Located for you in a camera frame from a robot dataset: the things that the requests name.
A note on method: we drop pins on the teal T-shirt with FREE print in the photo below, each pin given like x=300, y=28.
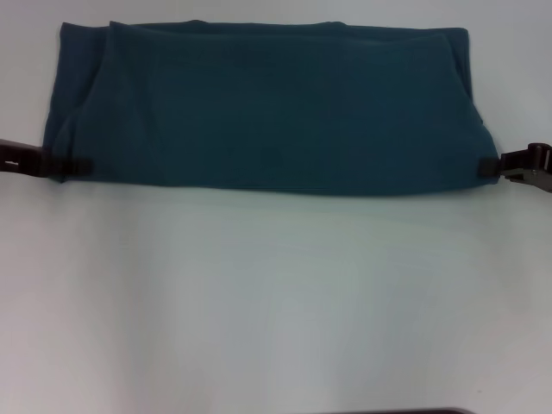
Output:
x=259, y=108

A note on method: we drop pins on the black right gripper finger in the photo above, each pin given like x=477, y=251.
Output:
x=524, y=166

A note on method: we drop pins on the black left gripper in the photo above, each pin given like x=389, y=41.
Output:
x=19, y=157

